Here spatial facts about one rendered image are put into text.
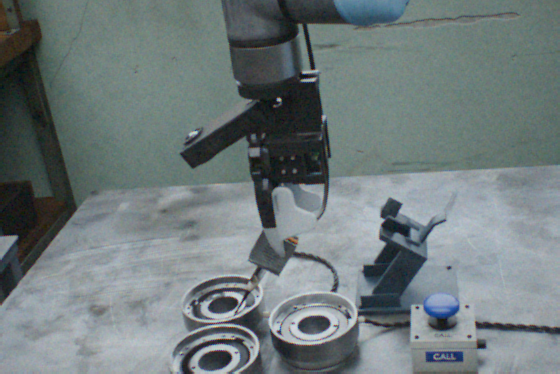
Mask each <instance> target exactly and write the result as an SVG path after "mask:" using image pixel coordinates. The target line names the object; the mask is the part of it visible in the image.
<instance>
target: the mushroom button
mask: <svg viewBox="0 0 560 374"><path fill-rule="evenodd" d="M459 309H460V303H459V301H458V298H457V297H456V296H453V295H452V294H449V293H444V292H440V293H434V294H432V295H428V296H427V297H426V299H425V300H424V301H423V311H424V313H426V314H428V315H429V316H430V317H433V318H437V320H438V321H439V322H446V320H447V319H448V318H450V317H452V316H453V315H455V314H458V311H459Z"/></svg>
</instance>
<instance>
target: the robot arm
mask: <svg viewBox="0 0 560 374"><path fill-rule="evenodd" d="M408 3H409V0H221V5H222V10H223V15H224V20H225V25H226V31H227V40H228V47H229V52H230V57H231V62H232V72H233V77H234V79H235V80H237V85H238V94H239V95H240V96H241V97H243V98H244V99H245V100H243V101H241V102H240V103H238V105H236V106H233V108H231V109H230V110H228V111H226V112H224V113H223V114H221V116H219V117H216V118H215V119H214V120H213V121H211V122H210V123H207V124H206V125H204V127H199V128H197V129H195V130H194V131H193V132H192V133H191V134H188V135H187V137H186V138H185V140H183V146H182V148H181V151H180V152H179V154H180V155H181V157H182V158H183V159H184V160H185V161H186V163H187V164H188V165H189V166H190V168H196V167H198V166H199V165H200V164H204V163H207V162H209V161H210V159H212V158H213V157H216V154H218V153H219V152H221V151H223V150H225V149H226V148H227V147H228V146H230V145H233V144H234V143H235V142H237V141H238V140H241V139H242V138H244V136H246V140H247V141H248V142H249V143H250V144H249V146H248V158H249V163H250V176H251V179H252V181H253V182H254V189H255V201H256V206H257V209H258V213H259V216H260V219H261V225H262V228H263V229H264V231H265V234H266V236H267V240H268V242H269V243H270V245H271V246H272V248H273V249H274V251H275V252H276V253H277V254H278V256H279V257H281V258H284V257H285V250H284V239H287V238H289V237H292V236H298V235H301V234H303V233H306V232H309V231H312V230H314V229H315V228H316V226H317V219H316V216H315V215H314V214H312V213H310V212H312V211H315V210H317V209H318V208H319V207H320V205H321V199H320V197H319V196H318V194H317V193H314V192H312V191H306V190H304V189H302V188H301V184H306V185H319V184H326V176H325V170H324V168H328V167H329V158H331V151H330V145H329V131H328V124H327V117H326V115H324V116H322V110H321V103H320V96H319V90H318V86H319V83H320V80H319V73H318V70H316V71H306V72H302V70H303V67H304V65H303V59H302V53H301V41H300V35H299V25H298V24H318V25H357V26H369V25H375V24H389V23H393V22H394V21H396V20H398V19H399V18H400V17H401V16H402V15H403V14H404V13H405V7H406V6H407V5H408ZM278 98H280V99H278ZM321 172H322V174H314V173H321ZM283 184H284V185H283Z"/></svg>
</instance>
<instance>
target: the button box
mask: <svg viewBox="0 0 560 374"><path fill-rule="evenodd" d="M481 349H487V344H486V338H477V336H476V326H475V315H474V305H473V303H466V304H460V309H459V311H458V314H455V315H453V316H452V317H450V318H448V319H447V320H446V322H439V321H438V320H437V318H433V317H430V316H429V315H428V314H426V313H424V311H423V305H411V350H412V369H413V374H478V365H477V350H481Z"/></svg>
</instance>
